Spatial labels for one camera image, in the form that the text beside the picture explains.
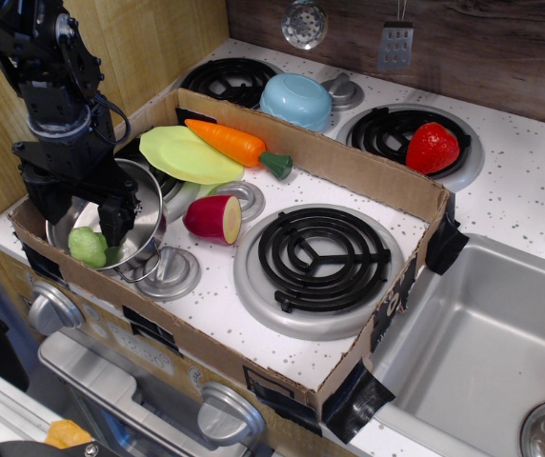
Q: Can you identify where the silver oven knob right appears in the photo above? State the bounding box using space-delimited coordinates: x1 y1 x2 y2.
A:
197 382 266 447

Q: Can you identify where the red toy radish half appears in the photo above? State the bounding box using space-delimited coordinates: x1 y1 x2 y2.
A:
183 195 242 245

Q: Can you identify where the silver stove knob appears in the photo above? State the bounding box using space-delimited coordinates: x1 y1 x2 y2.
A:
133 247 201 302
209 181 266 223
322 72 365 111

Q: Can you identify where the green toy broccoli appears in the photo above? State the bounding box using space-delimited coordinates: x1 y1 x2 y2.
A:
68 227 119 268

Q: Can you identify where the yellow-green plastic plate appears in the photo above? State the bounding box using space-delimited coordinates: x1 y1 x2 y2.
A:
139 126 244 185

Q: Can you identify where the back right black burner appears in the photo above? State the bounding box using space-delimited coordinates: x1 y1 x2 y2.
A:
336 104 485 192

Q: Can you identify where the silver stove knob back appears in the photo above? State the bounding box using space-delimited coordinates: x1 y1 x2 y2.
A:
322 72 365 111

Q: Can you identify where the silver stove knob middle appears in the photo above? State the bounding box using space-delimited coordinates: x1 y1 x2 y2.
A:
209 181 266 223

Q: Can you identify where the silver oven door handle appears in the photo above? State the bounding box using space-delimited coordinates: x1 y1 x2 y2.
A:
38 332 218 456

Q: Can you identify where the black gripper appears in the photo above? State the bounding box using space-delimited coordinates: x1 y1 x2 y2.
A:
12 107 138 248

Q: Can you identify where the hanging metal strainer ladle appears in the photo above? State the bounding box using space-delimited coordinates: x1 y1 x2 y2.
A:
281 1 328 50

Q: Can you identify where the light blue plastic bowl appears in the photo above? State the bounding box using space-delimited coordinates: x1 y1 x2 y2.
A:
259 73 332 131

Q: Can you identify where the cardboard fence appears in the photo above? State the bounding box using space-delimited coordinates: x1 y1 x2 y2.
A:
10 89 454 455

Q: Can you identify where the orange toy carrot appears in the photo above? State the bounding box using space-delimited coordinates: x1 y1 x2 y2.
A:
185 119 293 180

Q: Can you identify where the back left black burner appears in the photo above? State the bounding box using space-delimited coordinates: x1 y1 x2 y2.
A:
172 57 282 109

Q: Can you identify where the silver oven knob left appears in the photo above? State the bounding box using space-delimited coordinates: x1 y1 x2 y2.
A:
28 282 85 336

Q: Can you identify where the hanging metal spatula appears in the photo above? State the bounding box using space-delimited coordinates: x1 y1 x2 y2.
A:
377 1 414 71

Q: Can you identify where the silver oven knob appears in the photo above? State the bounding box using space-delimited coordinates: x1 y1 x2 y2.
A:
197 382 266 447
28 282 85 336

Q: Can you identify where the front right black burner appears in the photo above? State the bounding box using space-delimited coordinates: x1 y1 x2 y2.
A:
232 203 406 342

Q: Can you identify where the silver stove knob front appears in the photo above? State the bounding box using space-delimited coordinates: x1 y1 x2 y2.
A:
133 247 201 302

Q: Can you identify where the red toy strawberry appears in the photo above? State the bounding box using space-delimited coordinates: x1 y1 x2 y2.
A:
406 122 460 174

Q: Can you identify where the orange object bottom left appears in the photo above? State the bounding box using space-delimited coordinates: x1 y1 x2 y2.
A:
44 419 92 449

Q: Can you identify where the silver sink basin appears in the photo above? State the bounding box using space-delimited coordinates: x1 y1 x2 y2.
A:
372 235 545 456

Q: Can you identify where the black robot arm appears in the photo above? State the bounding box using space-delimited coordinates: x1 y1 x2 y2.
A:
0 1 138 248

